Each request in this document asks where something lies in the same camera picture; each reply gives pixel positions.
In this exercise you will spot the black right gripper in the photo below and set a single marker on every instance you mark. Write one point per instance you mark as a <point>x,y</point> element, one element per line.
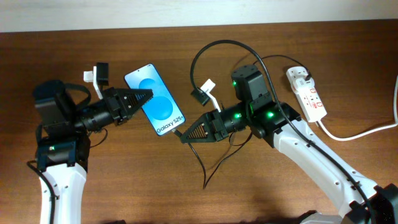
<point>214,135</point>

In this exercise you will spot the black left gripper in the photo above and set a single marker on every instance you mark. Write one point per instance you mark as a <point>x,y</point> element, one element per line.
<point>117,95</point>

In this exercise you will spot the blue Galaxy smartphone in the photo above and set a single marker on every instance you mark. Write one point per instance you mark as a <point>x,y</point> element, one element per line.
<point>161,110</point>

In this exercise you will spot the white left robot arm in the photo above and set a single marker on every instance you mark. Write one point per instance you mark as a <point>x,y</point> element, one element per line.
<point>63,141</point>

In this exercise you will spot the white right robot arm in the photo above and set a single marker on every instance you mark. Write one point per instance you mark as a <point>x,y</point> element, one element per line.
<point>357,198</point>

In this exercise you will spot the white USB charger plug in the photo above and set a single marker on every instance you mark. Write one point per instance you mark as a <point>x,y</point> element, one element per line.
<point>302,84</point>

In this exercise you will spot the white power strip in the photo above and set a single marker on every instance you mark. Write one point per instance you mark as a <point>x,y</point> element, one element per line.
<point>309,100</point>

